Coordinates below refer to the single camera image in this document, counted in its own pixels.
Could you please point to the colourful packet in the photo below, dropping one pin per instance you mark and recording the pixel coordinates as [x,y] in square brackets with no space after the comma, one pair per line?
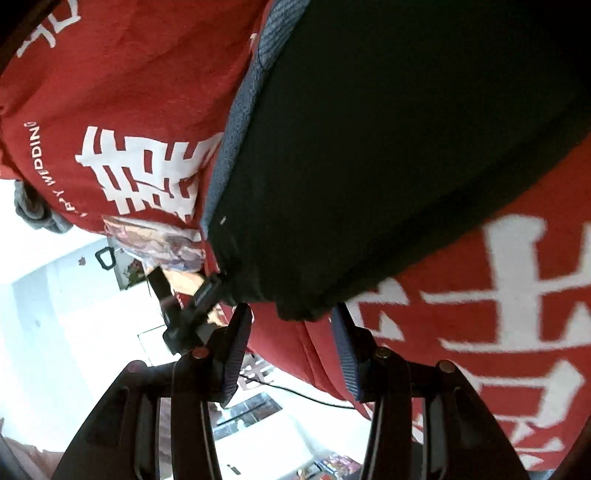
[337,466]

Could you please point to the black pants with grey waistband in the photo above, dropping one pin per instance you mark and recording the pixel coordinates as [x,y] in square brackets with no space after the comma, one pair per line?
[369,161]

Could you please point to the person's left forearm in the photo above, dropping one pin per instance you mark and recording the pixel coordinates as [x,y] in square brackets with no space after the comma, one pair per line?
[23,459]

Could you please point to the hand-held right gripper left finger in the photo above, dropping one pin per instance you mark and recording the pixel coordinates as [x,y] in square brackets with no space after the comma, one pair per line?
[235,357]

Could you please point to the grey cloth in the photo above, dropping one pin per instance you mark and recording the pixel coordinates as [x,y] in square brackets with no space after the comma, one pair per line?
[34,210]

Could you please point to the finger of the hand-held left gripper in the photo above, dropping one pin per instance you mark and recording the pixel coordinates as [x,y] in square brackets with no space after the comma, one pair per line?
[217,285]

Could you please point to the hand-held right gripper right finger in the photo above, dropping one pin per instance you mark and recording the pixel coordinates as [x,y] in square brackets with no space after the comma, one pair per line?
[348,357]

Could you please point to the patterned multicolour cloth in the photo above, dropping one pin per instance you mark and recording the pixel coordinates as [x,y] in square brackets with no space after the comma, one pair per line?
[152,242]

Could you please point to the black wall hook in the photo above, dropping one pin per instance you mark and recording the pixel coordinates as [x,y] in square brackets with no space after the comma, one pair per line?
[99,259]

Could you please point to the red printed blanket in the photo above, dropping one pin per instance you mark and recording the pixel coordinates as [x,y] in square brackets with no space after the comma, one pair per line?
[138,92]

